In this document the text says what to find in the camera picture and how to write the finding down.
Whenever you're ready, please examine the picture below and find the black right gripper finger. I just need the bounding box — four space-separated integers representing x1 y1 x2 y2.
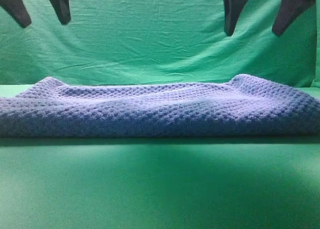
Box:
272 0 316 36
223 0 248 37

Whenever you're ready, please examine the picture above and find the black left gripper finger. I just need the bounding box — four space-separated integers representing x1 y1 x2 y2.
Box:
49 0 71 25
0 0 32 28

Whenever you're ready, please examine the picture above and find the blue waffle-weave towel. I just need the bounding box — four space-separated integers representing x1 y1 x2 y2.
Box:
0 74 320 138

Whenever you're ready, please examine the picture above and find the green backdrop cloth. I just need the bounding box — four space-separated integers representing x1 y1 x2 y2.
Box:
0 0 320 88

